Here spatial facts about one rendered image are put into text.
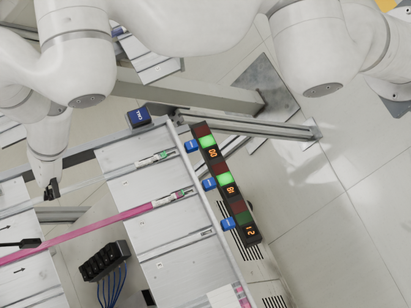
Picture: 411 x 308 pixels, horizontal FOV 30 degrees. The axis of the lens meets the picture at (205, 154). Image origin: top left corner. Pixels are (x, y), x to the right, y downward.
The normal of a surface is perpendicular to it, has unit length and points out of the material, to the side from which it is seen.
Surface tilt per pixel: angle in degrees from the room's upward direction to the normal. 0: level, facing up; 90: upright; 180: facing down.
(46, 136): 67
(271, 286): 90
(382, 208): 0
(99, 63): 81
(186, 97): 90
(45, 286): 48
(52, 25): 12
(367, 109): 0
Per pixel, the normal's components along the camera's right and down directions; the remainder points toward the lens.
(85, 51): 0.32, -0.25
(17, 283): 0.06, -0.44
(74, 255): -0.64, -0.04
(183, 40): 0.36, 0.58
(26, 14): 0.40, 0.84
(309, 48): -0.25, -0.09
